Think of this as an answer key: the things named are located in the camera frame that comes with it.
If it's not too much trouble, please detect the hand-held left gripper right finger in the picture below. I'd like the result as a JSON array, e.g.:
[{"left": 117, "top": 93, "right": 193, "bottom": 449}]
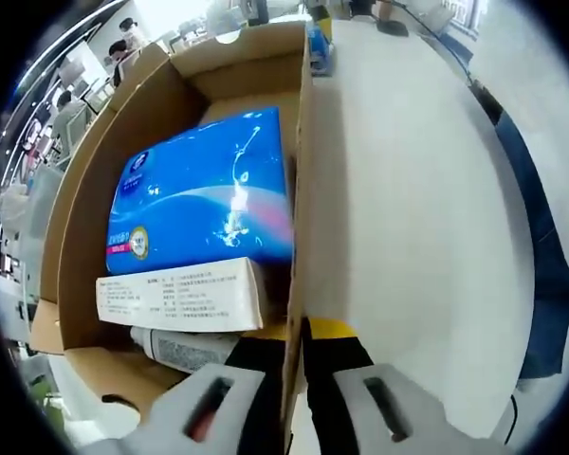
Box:
[{"left": 302, "top": 316, "right": 450, "bottom": 455}]

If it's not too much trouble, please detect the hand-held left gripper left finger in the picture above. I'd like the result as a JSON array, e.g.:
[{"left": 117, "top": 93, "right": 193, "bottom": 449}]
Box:
[{"left": 149, "top": 329, "right": 290, "bottom": 455}]

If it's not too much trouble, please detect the white rectangular carton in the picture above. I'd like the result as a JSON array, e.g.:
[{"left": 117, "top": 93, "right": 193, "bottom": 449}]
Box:
[{"left": 95, "top": 256, "right": 266, "bottom": 332}]

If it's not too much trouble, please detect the blue soft tissue pack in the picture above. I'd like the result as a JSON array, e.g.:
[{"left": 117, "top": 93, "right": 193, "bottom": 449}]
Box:
[{"left": 104, "top": 105, "right": 297, "bottom": 277}]

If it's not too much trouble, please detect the brown cardboard shoe box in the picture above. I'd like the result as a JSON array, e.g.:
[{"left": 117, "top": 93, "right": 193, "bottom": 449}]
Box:
[{"left": 28, "top": 18, "right": 315, "bottom": 455}]

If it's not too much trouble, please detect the blue denim clothing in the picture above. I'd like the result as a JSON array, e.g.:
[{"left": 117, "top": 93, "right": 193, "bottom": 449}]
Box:
[{"left": 495, "top": 107, "right": 569, "bottom": 379}]

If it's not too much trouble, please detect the black oval desk object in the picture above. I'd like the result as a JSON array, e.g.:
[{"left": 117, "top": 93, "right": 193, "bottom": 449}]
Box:
[{"left": 376, "top": 21, "right": 410, "bottom": 38}]

